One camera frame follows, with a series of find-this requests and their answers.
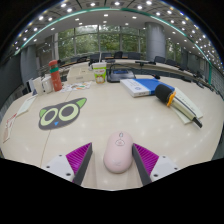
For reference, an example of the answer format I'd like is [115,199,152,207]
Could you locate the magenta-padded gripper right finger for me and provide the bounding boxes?
[131,143,183,187]

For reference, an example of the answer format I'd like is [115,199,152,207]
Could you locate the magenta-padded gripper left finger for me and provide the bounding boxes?
[41,142,94,187]

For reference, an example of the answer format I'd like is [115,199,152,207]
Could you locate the pink computer mouse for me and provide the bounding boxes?
[102,130,135,175]

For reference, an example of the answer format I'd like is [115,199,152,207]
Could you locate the grey cat-face mouse pad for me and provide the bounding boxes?
[37,97,88,131]

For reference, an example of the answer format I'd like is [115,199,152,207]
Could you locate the black handheld microphone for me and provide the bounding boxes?
[154,83,204,129]

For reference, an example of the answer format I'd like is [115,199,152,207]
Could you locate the colourful sticker sheet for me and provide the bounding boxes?
[61,81,93,93]

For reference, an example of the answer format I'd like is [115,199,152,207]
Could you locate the white booklet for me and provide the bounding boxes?
[171,87,204,125]

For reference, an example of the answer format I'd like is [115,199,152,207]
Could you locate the blue and white book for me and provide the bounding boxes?
[119,78,176,98]

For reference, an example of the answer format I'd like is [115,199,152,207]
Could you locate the white paper document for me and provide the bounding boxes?
[16,95,37,117]

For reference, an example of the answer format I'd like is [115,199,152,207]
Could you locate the red and white leaflet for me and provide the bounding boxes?
[2,113,18,144]

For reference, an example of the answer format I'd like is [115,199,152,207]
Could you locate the white lidded mug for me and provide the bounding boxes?
[41,75,54,94]

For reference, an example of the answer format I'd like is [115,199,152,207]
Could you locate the cream cardboard box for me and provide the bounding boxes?
[66,68,96,85]

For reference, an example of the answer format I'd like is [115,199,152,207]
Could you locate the white paper cup stack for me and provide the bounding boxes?
[32,77,45,96]

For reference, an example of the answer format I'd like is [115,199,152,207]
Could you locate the red drink bottle green band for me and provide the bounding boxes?
[48,59,63,93]

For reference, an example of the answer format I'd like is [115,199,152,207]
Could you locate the printed green-white paper cup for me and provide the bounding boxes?
[91,61,108,85]

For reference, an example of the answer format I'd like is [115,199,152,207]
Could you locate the black desk console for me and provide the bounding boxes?
[106,68,136,84]

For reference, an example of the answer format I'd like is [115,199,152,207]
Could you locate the long curved conference desk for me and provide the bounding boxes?
[59,58,214,91]

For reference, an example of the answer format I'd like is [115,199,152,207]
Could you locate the dark office chairs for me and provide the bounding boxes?
[88,50,214,88]

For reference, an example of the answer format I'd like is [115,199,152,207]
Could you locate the ceiling lights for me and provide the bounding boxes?
[13,0,224,68]

